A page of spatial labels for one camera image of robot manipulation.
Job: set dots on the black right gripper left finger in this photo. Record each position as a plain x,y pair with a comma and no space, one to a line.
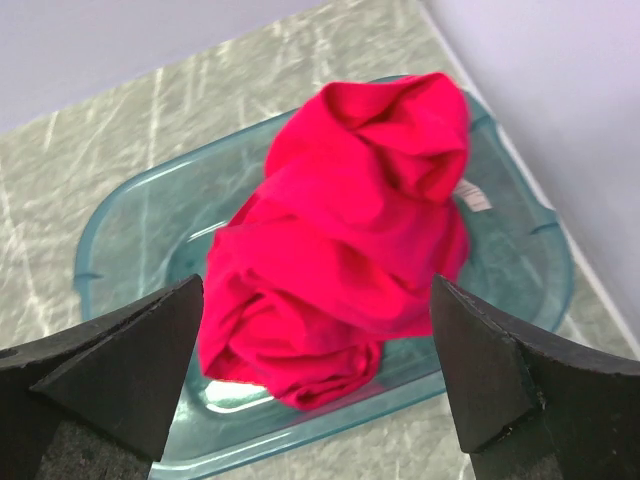
96,401

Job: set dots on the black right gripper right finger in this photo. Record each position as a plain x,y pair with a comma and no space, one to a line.
529,404

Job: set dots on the red t shirt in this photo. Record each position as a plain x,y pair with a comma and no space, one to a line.
334,253

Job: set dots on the teal plastic bin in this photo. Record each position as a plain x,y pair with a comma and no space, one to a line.
156,229

